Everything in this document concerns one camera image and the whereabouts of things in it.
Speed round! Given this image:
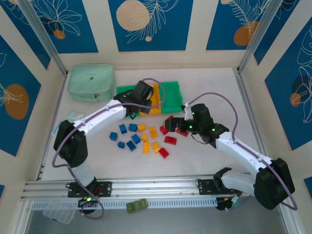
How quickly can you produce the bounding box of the mint green fabric pouch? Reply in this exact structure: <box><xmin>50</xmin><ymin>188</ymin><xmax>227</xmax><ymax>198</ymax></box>
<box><xmin>67</xmin><ymin>63</ymin><xmax>116</xmax><ymax>103</ymax></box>

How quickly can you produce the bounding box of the clear packet teal print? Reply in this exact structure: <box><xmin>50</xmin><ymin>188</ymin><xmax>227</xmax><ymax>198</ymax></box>
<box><xmin>65</xmin><ymin>111</ymin><xmax>86</xmax><ymax>122</ymax></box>

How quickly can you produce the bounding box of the black electronics box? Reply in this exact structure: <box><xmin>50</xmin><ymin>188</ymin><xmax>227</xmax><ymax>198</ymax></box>
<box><xmin>77</xmin><ymin>196</ymin><xmax>98</xmax><ymax>215</ymax></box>
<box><xmin>215</xmin><ymin>196</ymin><xmax>242</xmax><ymax>212</ymax></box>

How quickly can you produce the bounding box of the green three-piece block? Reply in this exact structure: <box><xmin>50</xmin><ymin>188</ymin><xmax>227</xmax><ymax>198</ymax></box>
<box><xmin>126</xmin><ymin>198</ymin><xmax>148</xmax><ymax>215</ymax></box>

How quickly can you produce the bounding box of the clear plastic organizer box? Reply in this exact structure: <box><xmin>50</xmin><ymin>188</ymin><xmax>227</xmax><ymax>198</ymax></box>
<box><xmin>42</xmin><ymin>201</ymin><xmax>77</xmax><ymax>225</ymax></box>

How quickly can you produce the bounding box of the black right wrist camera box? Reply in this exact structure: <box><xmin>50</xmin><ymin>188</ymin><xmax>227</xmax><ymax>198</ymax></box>
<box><xmin>191</xmin><ymin>103</ymin><xmax>213</xmax><ymax>123</ymax></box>

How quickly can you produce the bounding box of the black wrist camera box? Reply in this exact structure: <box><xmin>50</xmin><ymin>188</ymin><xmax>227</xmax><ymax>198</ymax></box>
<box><xmin>135</xmin><ymin>80</ymin><xmax>154</xmax><ymax>100</ymax></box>
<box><xmin>191</xmin><ymin>103</ymin><xmax>213</xmax><ymax>123</ymax></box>

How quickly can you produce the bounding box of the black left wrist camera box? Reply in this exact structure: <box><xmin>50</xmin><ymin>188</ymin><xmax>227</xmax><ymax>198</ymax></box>
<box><xmin>135</xmin><ymin>80</ymin><xmax>154</xmax><ymax>100</ymax></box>

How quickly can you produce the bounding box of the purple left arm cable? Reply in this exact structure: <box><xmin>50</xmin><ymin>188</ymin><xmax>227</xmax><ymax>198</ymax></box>
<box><xmin>52</xmin><ymin>78</ymin><xmax>166</xmax><ymax>220</ymax></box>

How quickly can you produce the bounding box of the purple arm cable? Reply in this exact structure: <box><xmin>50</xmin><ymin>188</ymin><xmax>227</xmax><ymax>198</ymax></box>
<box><xmin>181</xmin><ymin>92</ymin><xmax>298</xmax><ymax>212</ymax></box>
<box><xmin>52</xmin><ymin>78</ymin><xmax>166</xmax><ymax>220</ymax></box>

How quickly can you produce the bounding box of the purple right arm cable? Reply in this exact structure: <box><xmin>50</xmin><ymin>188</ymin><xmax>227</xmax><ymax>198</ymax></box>
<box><xmin>181</xmin><ymin>92</ymin><xmax>298</xmax><ymax>212</ymax></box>

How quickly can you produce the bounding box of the aluminium side rail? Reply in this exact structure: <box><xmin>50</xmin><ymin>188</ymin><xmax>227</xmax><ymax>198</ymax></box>
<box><xmin>233</xmin><ymin>67</ymin><xmax>270</xmax><ymax>159</ymax></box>
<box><xmin>34</xmin><ymin>73</ymin><xmax>69</xmax><ymax>182</ymax></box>

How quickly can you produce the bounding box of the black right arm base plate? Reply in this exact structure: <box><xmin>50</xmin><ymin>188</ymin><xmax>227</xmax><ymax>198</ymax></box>
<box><xmin>196</xmin><ymin>178</ymin><xmax>243</xmax><ymax>195</ymax></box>

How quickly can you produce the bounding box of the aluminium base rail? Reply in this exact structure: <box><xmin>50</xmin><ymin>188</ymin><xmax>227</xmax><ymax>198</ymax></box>
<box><xmin>20</xmin><ymin>173</ymin><xmax>256</xmax><ymax>201</ymax></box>

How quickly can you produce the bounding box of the white slotted cable duct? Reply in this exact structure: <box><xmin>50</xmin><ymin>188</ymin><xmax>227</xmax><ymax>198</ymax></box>
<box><xmin>31</xmin><ymin>197</ymin><xmax>218</xmax><ymax>211</ymax></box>

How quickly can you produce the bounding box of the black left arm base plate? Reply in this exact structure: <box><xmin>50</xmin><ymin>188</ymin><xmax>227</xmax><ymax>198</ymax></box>
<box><xmin>67</xmin><ymin>181</ymin><xmax>113</xmax><ymax>198</ymax></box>

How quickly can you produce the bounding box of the aluminium frame post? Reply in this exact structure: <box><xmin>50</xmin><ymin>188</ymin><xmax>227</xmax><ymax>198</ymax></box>
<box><xmin>18</xmin><ymin>0</ymin><xmax>68</xmax><ymax>77</ymax></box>
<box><xmin>238</xmin><ymin>0</ymin><xmax>285</xmax><ymax>74</ymax></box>

